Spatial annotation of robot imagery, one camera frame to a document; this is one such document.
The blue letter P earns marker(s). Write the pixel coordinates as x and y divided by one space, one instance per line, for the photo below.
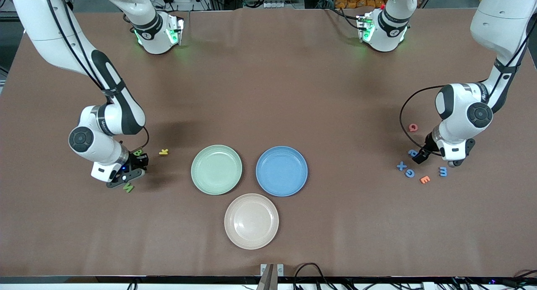
411 152

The blue letter G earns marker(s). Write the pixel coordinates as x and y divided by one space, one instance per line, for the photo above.
410 173

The green letter N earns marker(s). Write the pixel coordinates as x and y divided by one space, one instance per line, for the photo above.
128 189

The blue letter X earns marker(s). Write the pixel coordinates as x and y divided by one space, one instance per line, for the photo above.
401 166

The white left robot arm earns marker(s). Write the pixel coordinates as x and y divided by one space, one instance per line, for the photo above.
499 21

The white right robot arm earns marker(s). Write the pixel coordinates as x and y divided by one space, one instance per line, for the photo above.
46 34

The orange letter E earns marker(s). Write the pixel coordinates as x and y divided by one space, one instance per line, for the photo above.
424 179

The blue letter E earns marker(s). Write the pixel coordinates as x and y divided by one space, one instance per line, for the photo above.
443 171

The red letter Q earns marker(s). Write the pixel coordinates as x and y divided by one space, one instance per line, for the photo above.
413 127

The pale green plate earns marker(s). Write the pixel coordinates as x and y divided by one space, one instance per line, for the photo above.
222 185

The pale pink plate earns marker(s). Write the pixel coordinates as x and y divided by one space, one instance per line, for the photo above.
251 221

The blue plate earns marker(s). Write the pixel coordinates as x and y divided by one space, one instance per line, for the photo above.
272 189

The brown table cover sheet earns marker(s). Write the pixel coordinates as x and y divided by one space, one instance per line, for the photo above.
268 92

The metal table clamp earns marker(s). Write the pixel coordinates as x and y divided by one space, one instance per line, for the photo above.
272 273

